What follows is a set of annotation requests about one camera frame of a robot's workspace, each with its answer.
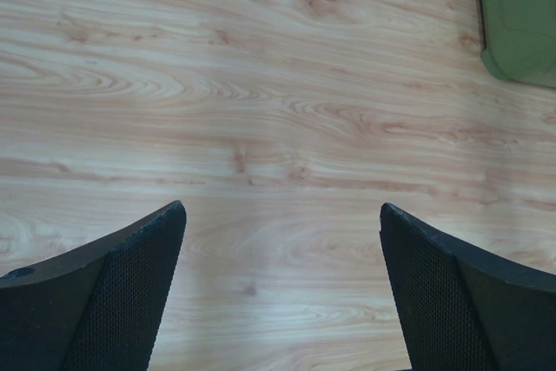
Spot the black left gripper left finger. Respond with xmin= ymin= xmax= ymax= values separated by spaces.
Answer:
xmin=1 ymin=201 xmax=187 ymax=370

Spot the olive green plastic bin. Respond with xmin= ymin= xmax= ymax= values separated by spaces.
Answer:
xmin=479 ymin=0 xmax=555 ymax=88

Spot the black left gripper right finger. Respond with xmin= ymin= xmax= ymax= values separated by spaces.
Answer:
xmin=380 ymin=203 xmax=555 ymax=370

